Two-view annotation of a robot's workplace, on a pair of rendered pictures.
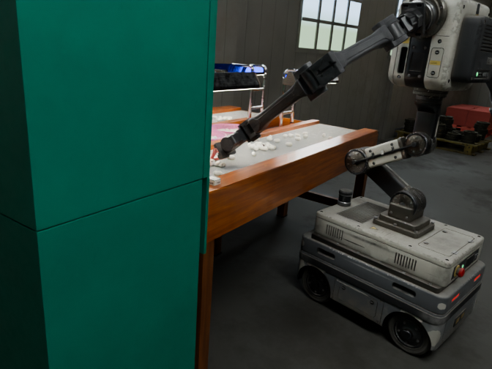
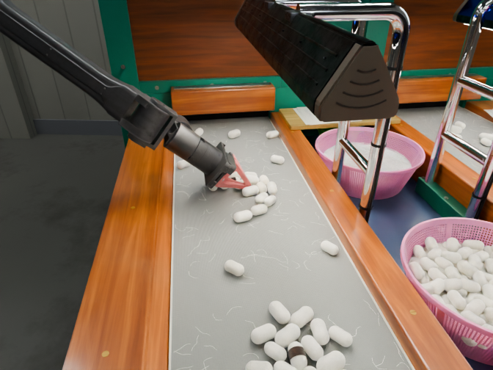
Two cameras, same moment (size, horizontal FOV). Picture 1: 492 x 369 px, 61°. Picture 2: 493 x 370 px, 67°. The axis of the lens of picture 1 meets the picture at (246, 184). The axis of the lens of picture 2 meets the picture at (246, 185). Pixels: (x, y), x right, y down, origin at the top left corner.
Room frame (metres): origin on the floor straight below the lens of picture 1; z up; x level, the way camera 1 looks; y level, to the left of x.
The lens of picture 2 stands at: (2.26, -0.30, 1.17)
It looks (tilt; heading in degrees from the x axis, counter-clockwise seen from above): 31 degrees down; 138
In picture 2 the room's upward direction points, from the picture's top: straight up
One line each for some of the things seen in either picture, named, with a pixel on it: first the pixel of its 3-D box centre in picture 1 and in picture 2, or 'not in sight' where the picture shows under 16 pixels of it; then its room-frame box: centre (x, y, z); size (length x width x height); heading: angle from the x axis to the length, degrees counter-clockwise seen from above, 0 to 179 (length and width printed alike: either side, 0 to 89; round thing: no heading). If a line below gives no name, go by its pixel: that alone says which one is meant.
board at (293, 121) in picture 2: not in sight; (337, 115); (1.65, 0.61, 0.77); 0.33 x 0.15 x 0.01; 57
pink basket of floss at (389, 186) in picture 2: not in sight; (365, 163); (1.83, 0.49, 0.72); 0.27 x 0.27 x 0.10
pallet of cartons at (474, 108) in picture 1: (472, 119); not in sight; (8.05, -4.18, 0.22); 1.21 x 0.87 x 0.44; 136
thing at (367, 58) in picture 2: (214, 80); (282, 29); (1.82, 0.17, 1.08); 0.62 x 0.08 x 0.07; 147
